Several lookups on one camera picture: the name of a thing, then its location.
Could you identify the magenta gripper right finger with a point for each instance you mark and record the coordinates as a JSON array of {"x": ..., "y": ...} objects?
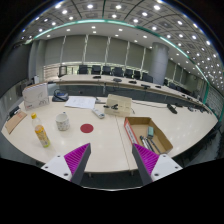
[{"x": 152, "y": 166}]

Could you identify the brown cardboard piece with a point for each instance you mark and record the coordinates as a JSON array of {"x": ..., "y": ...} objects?
[{"x": 14, "y": 121}]

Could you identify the red round coaster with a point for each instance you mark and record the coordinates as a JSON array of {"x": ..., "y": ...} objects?
[{"x": 86, "y": 128}]

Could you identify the white patterned mug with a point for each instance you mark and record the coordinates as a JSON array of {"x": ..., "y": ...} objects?
[{"x": 62, "y": 122}]

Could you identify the white printed board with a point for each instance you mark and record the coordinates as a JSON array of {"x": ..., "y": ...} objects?
[{"x": 35, "y": 96}]

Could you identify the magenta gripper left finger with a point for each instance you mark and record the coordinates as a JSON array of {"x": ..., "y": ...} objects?
[{"x": 70, "y": 166}]

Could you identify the black office chair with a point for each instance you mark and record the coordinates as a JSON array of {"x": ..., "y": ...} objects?
[
  {"x": 106, "y": 70},
  {"x": 83, "y": 69},
  {"x": 96, "y": 69},
  {"x": 117, "y": 71},
  {"x": 128, "y": 73}
]

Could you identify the grey round pillar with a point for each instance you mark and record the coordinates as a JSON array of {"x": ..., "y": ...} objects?
[{"x": 158, "y": 62}]

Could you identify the white paper sheets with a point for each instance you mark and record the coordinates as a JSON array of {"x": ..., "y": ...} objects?
[{"x": 81, "y": 102}]

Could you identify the yellow drink bottle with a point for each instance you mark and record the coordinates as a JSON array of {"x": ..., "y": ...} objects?
[{"x": 40, "y": 130}]

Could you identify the white remote control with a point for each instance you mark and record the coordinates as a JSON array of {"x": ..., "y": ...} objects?
[{"x": 99, "y": 114}]

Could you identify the black microphone base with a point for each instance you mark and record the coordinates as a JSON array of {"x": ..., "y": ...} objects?
[{"x": 171, "y": 108}]

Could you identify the long curved conference desk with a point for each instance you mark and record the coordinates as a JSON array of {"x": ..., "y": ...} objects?
[{"x": 103, "y": 85}]

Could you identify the beige cardboard box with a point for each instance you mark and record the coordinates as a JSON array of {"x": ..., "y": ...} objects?
[{"x": 118, "y": 105}]

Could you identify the teal small box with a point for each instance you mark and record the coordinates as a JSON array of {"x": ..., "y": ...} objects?
[{"x": 150, "y": 132}]

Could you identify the black desk telephone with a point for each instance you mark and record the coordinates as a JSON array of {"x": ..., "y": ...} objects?
[{"x": 59, "y": 96}]

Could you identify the open cardboard box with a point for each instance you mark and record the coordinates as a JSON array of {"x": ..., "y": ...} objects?
[{"x": 137, "y": 127}]

